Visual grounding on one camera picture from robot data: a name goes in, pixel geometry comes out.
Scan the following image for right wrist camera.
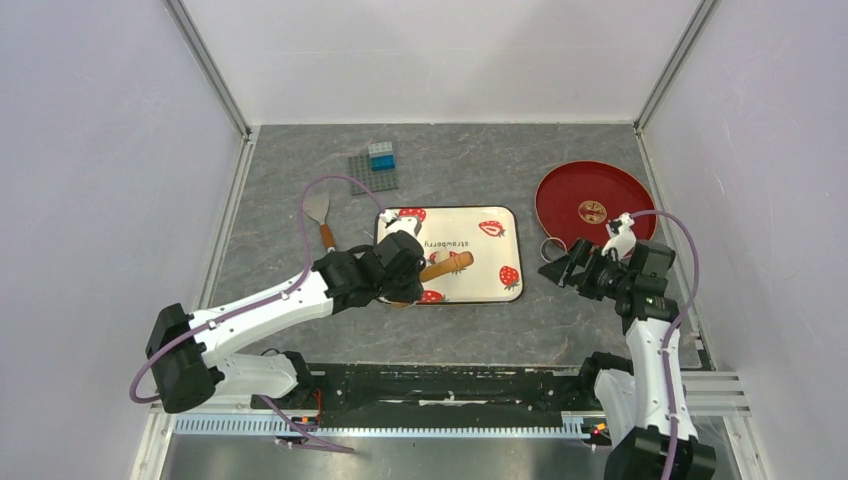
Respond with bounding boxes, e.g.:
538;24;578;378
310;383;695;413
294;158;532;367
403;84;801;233
601;213;637;261

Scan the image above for grey lego baseplate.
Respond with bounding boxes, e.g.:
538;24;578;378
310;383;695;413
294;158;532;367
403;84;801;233
347;154;400;192

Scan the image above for metal ring cutter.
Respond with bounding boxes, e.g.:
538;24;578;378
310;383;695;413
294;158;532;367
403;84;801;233
540;237;567;263

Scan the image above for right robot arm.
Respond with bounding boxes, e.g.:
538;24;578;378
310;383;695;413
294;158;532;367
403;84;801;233
539;239;717;479

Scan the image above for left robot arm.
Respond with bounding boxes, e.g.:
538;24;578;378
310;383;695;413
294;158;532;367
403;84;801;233
142;231;426;414

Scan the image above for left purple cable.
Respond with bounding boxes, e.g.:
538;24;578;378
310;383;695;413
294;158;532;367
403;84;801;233
129;174;387;454

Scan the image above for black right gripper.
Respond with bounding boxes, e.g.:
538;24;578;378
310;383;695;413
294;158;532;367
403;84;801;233
537;238;633;302

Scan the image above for strawberry print enamel tray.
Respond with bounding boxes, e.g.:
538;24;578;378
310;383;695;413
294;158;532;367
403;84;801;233
390;206;524;305

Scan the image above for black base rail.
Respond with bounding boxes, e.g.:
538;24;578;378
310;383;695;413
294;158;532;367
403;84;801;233
274;363;602;429

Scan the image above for wooden dough roller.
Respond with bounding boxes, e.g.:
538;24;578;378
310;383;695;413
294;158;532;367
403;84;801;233
389;251;474;308

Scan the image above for red round plate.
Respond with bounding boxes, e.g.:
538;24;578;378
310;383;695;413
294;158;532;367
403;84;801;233
534;160;656;248

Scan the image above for blue grey lego bricks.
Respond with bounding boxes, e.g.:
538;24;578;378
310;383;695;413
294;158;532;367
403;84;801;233
367;141;396;172

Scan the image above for metal scraper wooden handle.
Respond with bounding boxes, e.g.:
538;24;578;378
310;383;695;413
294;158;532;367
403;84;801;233
302;192;337;252

